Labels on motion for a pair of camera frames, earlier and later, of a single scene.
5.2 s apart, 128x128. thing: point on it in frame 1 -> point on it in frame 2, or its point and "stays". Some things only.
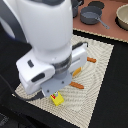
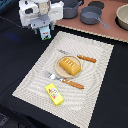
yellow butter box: x=57 y=98 stays
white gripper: x=33 y=73 -> x=30 y=9
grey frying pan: x=90 y=15 stays
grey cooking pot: x=75 y=4 stays
